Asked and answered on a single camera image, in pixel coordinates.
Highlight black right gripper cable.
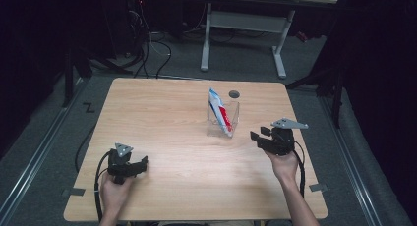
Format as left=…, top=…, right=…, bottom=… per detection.
left=292, top=141, right=307, bottom=199

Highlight person's right hand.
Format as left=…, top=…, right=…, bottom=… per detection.
left=263, top=149, right=300, bottom=185

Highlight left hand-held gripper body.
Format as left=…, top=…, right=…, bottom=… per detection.
left=106, top=141, right=143, bottom=186

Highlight clear plastic container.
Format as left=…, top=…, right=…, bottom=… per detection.
left=206, top=100, right=241, bottom=140

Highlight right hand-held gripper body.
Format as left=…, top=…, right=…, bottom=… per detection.
left=257, top=117, right=310, bottom=157

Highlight grey tape piece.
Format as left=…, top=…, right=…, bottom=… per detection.
left=61, top=187, right=87, bottom=198
left=308, top=183, right=329, bottom=193

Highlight white red blue toothpaste tube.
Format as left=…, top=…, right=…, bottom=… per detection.
left=208, top=87, right=235, bottom=139

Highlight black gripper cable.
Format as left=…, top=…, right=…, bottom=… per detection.
left=292, top=141, right=307, bottom=199
left=93, top=149, right=113, bottom=223

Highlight black floor cables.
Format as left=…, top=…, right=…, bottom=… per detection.
left=129, top=8, right=173, bottom=80

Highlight metal floor rail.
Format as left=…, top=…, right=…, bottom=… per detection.
left=319, top=95, right=384, bottom=226
left=0, top=78, right=89, bottom=222

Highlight black metal stand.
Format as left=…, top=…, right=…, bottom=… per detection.
left=284, top=63, right=346, bottom=130
left=61, top=47, right=96, bottom=108

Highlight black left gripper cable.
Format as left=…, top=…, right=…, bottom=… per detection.
left=93, top=149, right=113, bottom=223

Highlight thin black floor cable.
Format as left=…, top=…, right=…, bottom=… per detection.
left=74, top=122, right=98, bottom=174

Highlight person's left hand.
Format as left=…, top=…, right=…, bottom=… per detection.
left=99, top=171, right=136, bottom=211

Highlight white-framed wooden desk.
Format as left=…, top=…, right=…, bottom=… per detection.
left=200, top=0, right=338, bottom=80

